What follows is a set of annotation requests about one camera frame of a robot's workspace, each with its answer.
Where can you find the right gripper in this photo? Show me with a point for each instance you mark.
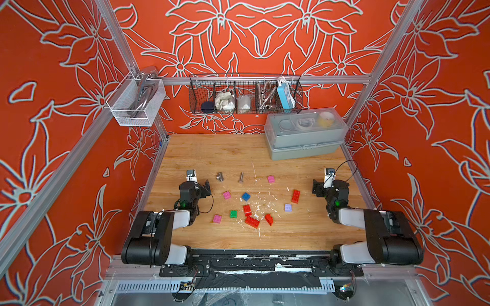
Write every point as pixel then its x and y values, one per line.
pixel 318 187

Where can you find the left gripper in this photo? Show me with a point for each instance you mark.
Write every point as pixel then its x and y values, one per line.
pixel 201 189

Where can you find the red square lego brick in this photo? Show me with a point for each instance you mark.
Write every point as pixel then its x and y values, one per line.
pixel 247 210

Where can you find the long red lego brick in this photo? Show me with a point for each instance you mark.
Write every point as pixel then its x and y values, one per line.
pixel 295 196
pixel 252 222

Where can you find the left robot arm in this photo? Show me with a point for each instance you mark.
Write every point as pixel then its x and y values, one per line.
pixel 149 241

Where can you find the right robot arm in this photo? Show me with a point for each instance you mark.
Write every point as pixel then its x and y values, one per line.
pixel 389 236

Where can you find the green lego brick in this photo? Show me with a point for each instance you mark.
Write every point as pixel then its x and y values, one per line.
pixel 233 214

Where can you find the red sloped lego brick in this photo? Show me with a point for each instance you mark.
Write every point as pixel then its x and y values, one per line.
pixel 269 219

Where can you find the metal pipe tee fitting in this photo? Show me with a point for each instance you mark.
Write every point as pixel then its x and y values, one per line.
pixel 220 177

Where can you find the grey plastic storage box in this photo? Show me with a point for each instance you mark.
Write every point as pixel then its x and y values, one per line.
pixel 307 133

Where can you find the white crumpled bag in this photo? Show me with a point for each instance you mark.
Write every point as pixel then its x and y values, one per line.
pixel 225 102

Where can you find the clear plastic bin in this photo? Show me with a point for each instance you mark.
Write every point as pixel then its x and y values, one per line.
pixel 125 95

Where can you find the blue white box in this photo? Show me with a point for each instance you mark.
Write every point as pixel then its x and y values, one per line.
pixel 285 96

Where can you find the metal tool in bin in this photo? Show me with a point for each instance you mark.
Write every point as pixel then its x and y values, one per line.
pixel 146 91

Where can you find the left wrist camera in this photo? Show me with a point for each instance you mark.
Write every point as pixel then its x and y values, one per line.
pixel 191 176

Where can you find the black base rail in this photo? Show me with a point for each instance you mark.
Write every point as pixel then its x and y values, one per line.
pixel 264 269

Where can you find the black wire basket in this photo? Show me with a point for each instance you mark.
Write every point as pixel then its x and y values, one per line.
pixel 253 93

